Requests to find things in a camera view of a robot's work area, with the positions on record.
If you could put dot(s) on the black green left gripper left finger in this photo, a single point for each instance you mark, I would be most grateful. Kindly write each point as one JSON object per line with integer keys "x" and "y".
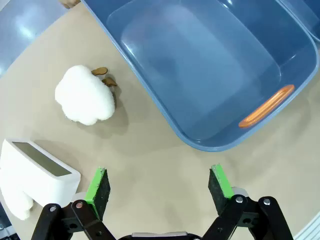
{"x": 98, "y": 191}

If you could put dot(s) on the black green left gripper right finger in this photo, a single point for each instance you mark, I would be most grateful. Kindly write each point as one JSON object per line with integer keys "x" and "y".
{"x": 220, "y": 190}

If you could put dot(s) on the white rectangular digital clock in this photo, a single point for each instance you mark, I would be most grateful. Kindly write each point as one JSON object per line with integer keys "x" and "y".
{"x": 37, "y": 172}

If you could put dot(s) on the person's hand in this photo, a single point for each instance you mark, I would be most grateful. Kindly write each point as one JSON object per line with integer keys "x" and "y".
{"x": 70, "y": 3}

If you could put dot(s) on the white fluffy cloud clock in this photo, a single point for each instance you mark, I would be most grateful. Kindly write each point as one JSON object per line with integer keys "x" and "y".
{"x": 85, "y": 95}

